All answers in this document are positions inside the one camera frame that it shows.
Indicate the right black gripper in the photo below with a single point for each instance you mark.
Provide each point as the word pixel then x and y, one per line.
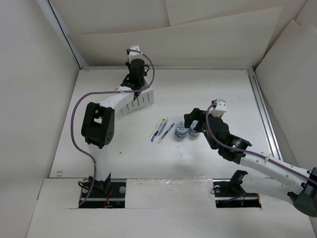
pixel 195 114

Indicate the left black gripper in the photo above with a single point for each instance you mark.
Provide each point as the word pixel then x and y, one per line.
pixel 129 64

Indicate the blue-white round tin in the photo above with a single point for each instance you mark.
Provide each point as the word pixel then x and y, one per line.
pixel 192 132
pixel 180 130

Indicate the yellow pen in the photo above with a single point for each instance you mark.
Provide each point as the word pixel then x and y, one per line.
pixel 155 128

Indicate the dark blue pen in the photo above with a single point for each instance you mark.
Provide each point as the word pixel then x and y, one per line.
pixel 157 131

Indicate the clear blue-tipped pen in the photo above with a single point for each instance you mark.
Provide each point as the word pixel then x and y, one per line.
pixel 166 132

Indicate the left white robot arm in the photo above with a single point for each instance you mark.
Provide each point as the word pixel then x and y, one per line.
pixel 99 121

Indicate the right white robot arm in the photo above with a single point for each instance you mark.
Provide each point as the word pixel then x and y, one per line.
pixel 284 181

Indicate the white two-compartment slotted organizer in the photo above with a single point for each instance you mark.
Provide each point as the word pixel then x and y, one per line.
pixel 146 98

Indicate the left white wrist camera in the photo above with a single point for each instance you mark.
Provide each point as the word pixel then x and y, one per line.
pixel 134 53

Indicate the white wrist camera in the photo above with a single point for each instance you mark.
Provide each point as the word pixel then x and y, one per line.
pixel 219 108
pixel 134 53

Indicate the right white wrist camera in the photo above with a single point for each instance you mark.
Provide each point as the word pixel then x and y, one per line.
pixel 219 108

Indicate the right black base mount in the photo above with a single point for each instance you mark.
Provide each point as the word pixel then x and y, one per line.
pixel 228 193

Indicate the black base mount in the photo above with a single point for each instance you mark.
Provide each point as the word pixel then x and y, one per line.
pixel 108 194
pixel 228 193

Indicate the aluminium rail right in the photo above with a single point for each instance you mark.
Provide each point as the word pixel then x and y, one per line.
pixel 265 118

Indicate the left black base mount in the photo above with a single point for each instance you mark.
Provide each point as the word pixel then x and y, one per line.
pixel 108 194

